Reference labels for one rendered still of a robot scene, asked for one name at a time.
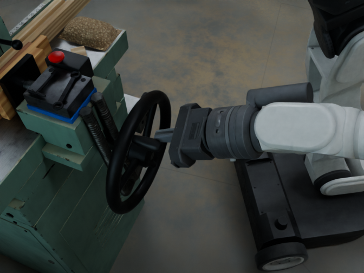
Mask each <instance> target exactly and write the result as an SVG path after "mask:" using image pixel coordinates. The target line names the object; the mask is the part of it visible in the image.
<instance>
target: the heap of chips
mask: <svg viewBox="0 0 364 273"><path fill-rule="evenodd" d="M121 32H122V30H119V29H115V28H114V27H113V26H112V25H111V24H109V23H106V22H103V21H99V20H97V19H93V18H89V17H83V16H79V17H75V18H74V19H72V20H71V21H70V22H69V23H68V24H67V25H66V26H65V28H64V31H63V33H62V34H61V35H60V36H59V37H58V38H60V39H63V40H66V41H70V42H74V43H77V44H81V45H84V46H88V47H91V48H95V49H98V50H102V51H106V50H107V49H108V48H109V46H110V45H111V44H112V43H113V42H114V40H115V39H116V38H117V37H118V35H119V34H120V33H121Z"/></svg>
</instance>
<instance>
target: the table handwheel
mask: <svg viewBox="0 0 364 273"><path fill-rule="evenodd" d="M157 105H159V108H160V126H159V130H161V129H168V128H170V127H171V104H170V100H169V98H168V97H167V95H166V94H165V93H164V92H162V91H160V90H153V91H151V92H148V93H147V94H145V95H144V96H143V97H142V98H141V99H140V100H139V101H138V102H137V103H136V104H135V105H134V107H133V108H132V109H131V111H130V112H129V114H128V115H127V118H126V119H125V121H124V123H123V125H122V127H121V129H120V132H119V134H118V136H117V139H116V141H115V142H112V141H111V140H110V138H109V136H108V135H107V137H106V140H107V143H108V145H109V148H110V150H112V153H111V156H110V160H109V164H108V169H107V175H106V199H107V203H108V206H109V207H110V209H111V210H112V211H113V212H114V213H117V214H119V215H123V214H125V213H129V212H130V211H132V210H133V209H134V208H135V207H136V206H137V205H138V204H139V203H140V202H141V200H142V199H143V197H144V196H145V194H146V193H147V191H148V189H149V188H150V186H151V184H152V183H153V180H154V178H155V176H156V174H157V171H158V169H159V167H160V164H161V161H162V159H163V156H164V153H165V149H166V145H167V142H161V144H162V147H161V150H160V151H159V152H151V151H148V150H146V149H144V148H142V147H140V146H138V145H136V144H134V143H132V139H133V136H134V133H135V131H136V130H137V127H138V126H139V124H140V122H141V120H142V119H143V117H144V116H145V114H146V113H147V112H148V114H147V119H146V123H145V128H144V131H143V134H142V136H144V137H149V138H150V135H151V130H152V125H153V120H154V116H155V112H156V109H157ZM126 156H127V157H128V160H129V162H130V164H129V166H128V167H127V169H126V170H125V172H124V174H123V175H122V176H121V174H122V169H123V166H124V162H125V158H126ZM138 166H142V167H145V168H147V170H146V172H145V174H144V176H143V178H142V180H141V182H140V184H139V185H138V187H137V188H136V189H135V191H134V192H133V193H132V194H131V196H130V197H129V198H127V199H126V200H125V201H121V198H120V192H121V190H122V189H123V187H124V186H125V184H126V183H127V181H128V179H129V178H130V176H131V175H132V174H133V172H134V171H135V169H136V168H137V167H138Z"/></svg>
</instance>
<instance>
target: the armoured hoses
mask: <svg viewBox="0 0 364 273"><path fill-rule="evenodd" d="M90 100H91V102H92V103H93V104H94V106H95V108H96V109H97V113H98V114H99V117H100V119H101V121H102V123H103V125H104V128H105V130H106V132H107V134H108V136H109V138H110V140H111V141H112V142H115V141H116V139H117V136H118V134H119V131H118V129H117V127H116V125H115V122H114V120H113V118H112V115H111V113H110V110H109V108H108V106H107V103H106V100H105V98H104V96H103V94H102V93H100V92H96V93H94V94H92V95H91V97H90ZM79 115H80V117H81V118H83V120H84V122H85V124H86V126H87V128H88V130H89V133H90V135H91V137H92V139H93V141H94V143H95V145H96V147H97V149H98V151H99V153H100V155H101V156H102V159H103V160H104V163H105V164H106V166H107V168H108V164H109V160H110V157H111V153H112V151H111V149H110V148H109V145H108V143H107V140H106V138H105V136H104V134H103V132H102V130H101V127H100V125H99V123H98V121H97V119H96V116H95V114H94V112H93V110H92V109H91V107H88V106H87V107H83V108H81V109H80V111H79ZM129 164H130V162H129V160H128V157H127V156H126V158H125V162H124V165H123V167H124V169H125V170H126V169H127V167H128V166H129ZM142 168H143V167H142V166H138V167H137V168H136V169H135V171H134V172H133V174H132V175H131V176H130V178H129V179H128V181H127V183H126V184H125V186H124V187H123V189H122V190H121V192H120V193H121V195H122V196H124V197H126V196H129V195H130V193H131V192H132V189H133V187H134V185H135V182H136V181H137V180H138V179H139V177H140V174H141V171H142Z"/></svg>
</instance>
